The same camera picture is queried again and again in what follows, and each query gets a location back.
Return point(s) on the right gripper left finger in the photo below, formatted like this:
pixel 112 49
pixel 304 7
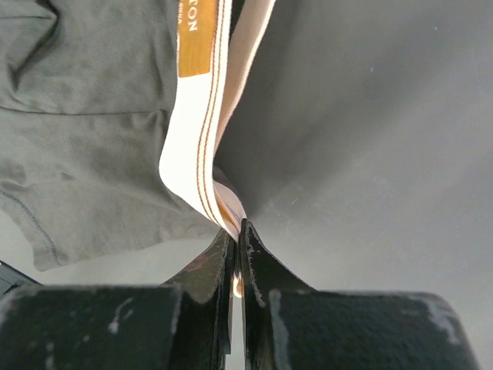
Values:
pixel 202 325

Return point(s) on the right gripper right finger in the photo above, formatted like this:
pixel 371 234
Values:
pixel 263 280

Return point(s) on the grey underwear white waistband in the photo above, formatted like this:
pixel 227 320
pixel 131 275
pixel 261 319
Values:
pixel 111 116

